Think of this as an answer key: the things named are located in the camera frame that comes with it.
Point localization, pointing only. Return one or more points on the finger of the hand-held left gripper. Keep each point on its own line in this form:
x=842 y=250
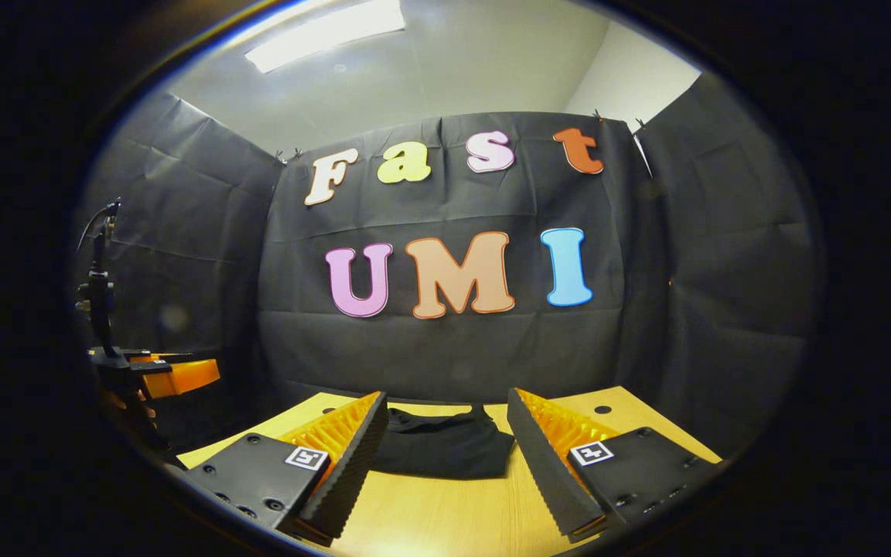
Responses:
x=190 y=377

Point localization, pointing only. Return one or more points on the ceiling light panel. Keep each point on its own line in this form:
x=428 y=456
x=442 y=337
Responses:
x=326 y=35

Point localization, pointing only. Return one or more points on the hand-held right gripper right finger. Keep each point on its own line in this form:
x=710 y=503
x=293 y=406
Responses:
x=546 y=472

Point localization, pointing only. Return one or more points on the black backdrop cloth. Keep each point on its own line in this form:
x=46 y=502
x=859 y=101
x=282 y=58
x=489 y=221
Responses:
x=453 y=348

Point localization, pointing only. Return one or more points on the black garment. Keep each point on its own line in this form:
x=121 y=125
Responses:
x=445 y=449

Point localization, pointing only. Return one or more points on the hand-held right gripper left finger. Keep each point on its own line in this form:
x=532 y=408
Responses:
x=353 y=472

